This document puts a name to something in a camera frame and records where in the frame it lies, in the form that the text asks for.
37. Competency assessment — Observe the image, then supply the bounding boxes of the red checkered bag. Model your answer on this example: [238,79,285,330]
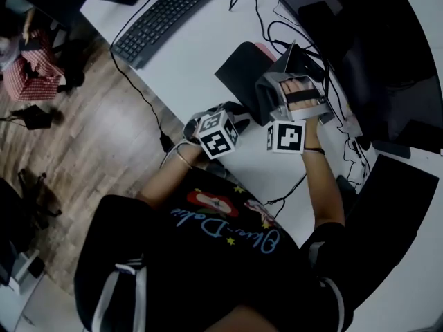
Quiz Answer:
[2,29,65,102]

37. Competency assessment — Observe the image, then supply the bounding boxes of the large curved black monitor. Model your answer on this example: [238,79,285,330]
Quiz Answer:
[269,0,443,145]

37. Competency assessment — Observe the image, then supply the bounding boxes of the person's right forearm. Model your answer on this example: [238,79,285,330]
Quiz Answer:
[302,116,347,228]

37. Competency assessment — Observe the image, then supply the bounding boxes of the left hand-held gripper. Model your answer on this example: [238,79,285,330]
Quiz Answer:
[183,102,251,159]

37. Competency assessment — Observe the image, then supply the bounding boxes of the black keyboard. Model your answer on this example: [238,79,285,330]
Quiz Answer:
[109,0,226,71]

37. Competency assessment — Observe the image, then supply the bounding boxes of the small flat black monitor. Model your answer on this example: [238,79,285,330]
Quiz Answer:
[337,153,440,290]

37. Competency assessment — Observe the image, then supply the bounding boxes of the black and red bag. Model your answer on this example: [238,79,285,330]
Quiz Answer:
[214,41,280,128]

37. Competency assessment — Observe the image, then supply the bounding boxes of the black pouch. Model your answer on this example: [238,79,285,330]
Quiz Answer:
[10,104,53,131]

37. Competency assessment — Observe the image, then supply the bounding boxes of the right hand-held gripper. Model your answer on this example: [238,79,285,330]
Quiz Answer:
[255,39,335,154]

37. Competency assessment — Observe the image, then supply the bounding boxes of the person's left forearm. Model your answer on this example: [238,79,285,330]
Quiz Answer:
[136,143,204,210]

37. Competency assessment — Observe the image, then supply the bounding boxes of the person's black printed t-shirt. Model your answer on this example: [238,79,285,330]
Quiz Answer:
[74,166,356,332]

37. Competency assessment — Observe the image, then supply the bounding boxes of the silver bangle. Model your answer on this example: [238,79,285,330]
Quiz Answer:
[161,142,201,168]

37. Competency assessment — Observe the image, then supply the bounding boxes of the gold bangle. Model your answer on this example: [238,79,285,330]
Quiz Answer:
[175,150,194,169]

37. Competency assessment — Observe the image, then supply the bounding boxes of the person's right hand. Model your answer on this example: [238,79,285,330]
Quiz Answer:
[280,79,316,111]

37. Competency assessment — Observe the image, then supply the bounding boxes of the black keyboard cable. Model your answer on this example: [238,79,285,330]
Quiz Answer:
[109,46,174,151]

